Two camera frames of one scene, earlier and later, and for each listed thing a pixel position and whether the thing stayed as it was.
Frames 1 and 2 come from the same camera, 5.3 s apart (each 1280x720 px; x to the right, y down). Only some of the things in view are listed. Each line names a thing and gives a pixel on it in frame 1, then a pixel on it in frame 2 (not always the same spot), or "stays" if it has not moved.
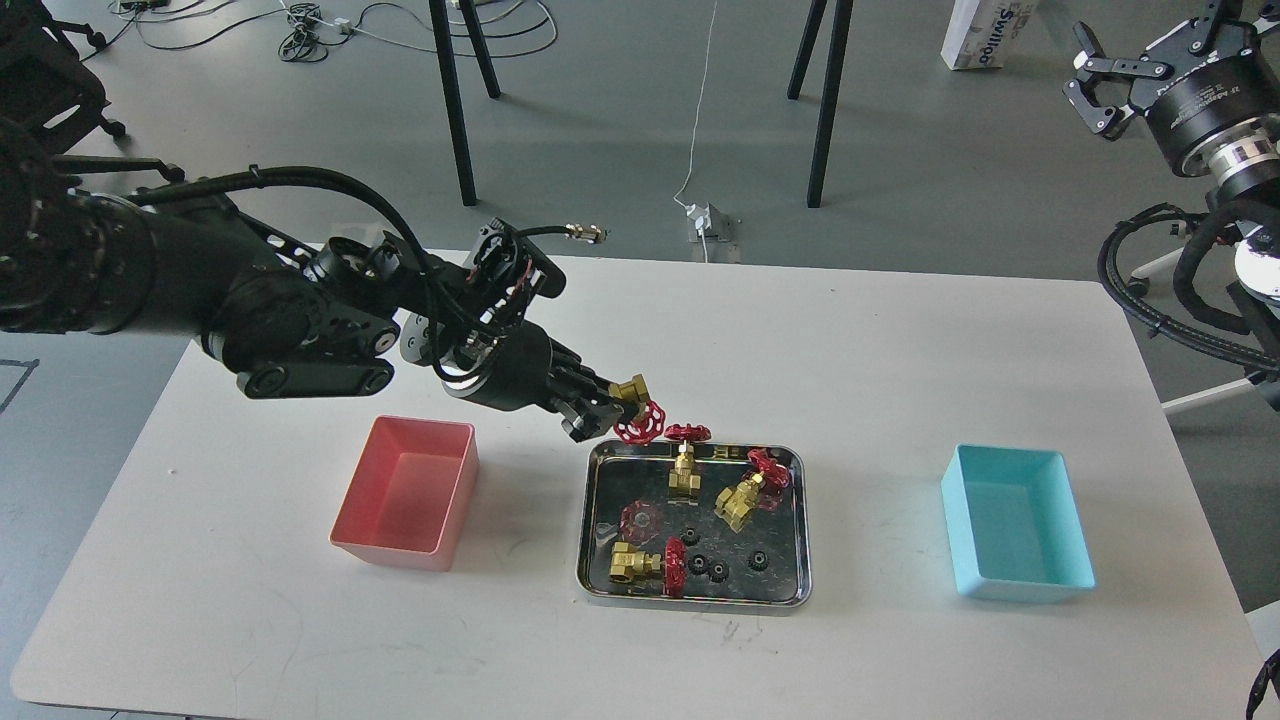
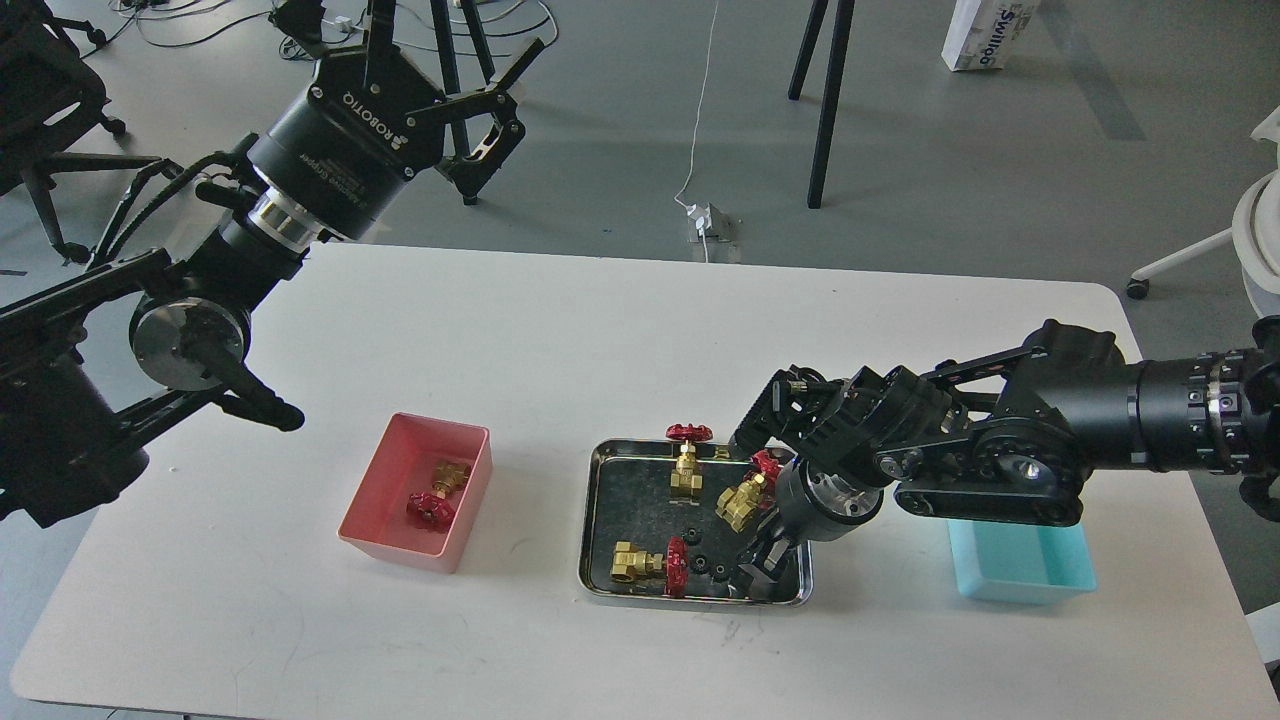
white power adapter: [705, 220] stays
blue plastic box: [1014, 525] stays
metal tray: [720, 524] stays
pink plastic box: [408, 497] stays
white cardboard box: [984, 33] stays
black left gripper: [525, 369] to [340, 154]
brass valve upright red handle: [684, 481] stays
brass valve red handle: [649, 419] to [436, 508]
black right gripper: [1203, 76] to [812, 508]
